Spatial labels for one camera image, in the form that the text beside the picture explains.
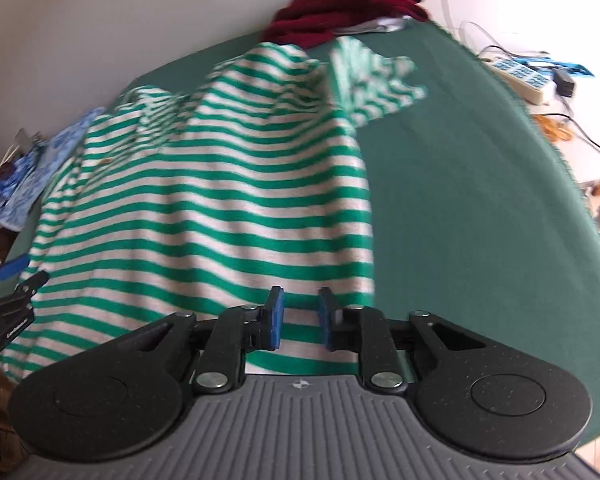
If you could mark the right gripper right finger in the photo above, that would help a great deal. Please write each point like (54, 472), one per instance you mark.
(366, 332)

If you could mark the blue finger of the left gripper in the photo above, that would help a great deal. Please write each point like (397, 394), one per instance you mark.
(13, 267)

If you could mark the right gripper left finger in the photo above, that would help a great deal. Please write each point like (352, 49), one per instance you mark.
(224, 343)

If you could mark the green white striped shirt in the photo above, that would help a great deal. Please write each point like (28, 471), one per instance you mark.
(204, 201)

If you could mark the blue floral cloth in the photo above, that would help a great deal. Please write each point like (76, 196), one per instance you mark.
(31, 173)

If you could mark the white power strip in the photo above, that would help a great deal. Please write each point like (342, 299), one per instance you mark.
(528, 84)

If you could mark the white folded garment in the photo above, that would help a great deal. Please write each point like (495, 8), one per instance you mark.
(379, 26)

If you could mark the dark red knit sweater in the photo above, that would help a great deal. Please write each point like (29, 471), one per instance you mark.
(309, 23)

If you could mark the black power adapter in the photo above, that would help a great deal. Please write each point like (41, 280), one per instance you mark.
(565, 85)

